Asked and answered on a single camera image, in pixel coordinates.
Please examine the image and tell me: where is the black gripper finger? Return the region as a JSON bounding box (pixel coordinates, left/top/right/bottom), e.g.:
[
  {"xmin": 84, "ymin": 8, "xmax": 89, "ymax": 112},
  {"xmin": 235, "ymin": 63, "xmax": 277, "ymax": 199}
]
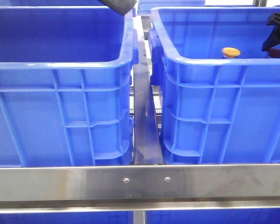
[{"xmin": 261, "ymin": 13, "xmax": 280, "ymax": 51}]

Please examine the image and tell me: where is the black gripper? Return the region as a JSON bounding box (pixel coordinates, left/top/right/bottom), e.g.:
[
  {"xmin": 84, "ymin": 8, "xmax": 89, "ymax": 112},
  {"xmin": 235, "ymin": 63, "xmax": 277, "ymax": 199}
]
[{"xmin": 99, "ymin": 0, "xmax": 137, "ymax": 16}]

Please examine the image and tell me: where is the red push button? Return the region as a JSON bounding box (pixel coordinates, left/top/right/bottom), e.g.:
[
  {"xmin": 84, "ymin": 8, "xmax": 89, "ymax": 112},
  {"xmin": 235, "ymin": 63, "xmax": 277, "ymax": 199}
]
[{"xmin": 267, "ymin": 48, "xmax": 280, "ymax": 58}]

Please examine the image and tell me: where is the yellow push button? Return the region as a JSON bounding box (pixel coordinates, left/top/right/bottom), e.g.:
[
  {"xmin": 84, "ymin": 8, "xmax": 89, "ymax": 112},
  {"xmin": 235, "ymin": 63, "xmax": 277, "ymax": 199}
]
[{"xmin": 222, "ymin": 47, "xmax": 241, "ymax": 59}]

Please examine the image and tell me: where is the blue bin with buttons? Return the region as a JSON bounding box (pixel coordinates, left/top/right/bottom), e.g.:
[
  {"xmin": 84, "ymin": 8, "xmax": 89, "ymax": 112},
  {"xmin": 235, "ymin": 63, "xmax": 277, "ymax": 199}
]
[{"xmin": 151, "ymin": 7, "xmax": 280, "ymax": 164}]

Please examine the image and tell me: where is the far blue crate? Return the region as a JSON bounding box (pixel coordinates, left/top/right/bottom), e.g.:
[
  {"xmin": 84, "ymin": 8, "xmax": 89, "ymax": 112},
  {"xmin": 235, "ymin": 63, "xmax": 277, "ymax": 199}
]
[{"xmin": 138, "ymin": 0, "xmax": 205, "ymax": 14}]

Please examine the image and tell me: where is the blue bin at left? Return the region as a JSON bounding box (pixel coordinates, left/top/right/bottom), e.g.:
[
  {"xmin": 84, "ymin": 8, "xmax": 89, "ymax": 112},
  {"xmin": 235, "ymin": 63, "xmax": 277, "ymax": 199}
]
[{"xmin": 0, "ymin": 6, "xmax": 138, "ymax": 168}]

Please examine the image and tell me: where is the steel divider bar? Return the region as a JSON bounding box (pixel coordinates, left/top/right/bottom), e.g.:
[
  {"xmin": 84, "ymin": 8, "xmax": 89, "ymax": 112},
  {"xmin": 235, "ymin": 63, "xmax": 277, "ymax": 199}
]
[{"xmin": 133, "ymin": 15, "xmax": 163, "ymax": 165}]

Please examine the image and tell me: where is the blue bin lower shelf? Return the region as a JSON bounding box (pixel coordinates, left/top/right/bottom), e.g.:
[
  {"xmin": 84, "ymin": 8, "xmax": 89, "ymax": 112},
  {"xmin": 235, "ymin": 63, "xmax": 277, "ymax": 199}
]
[{"xmin": 0, "ymin": 209, "xmax": 280, "ymax": 224}]

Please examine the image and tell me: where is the steel front rail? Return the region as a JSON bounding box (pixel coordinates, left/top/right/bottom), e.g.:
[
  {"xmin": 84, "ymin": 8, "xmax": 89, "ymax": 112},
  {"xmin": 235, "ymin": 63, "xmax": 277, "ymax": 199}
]
[{"xmin": 0, "ymin": 164, "xmax": 280, "ymax": 213}]

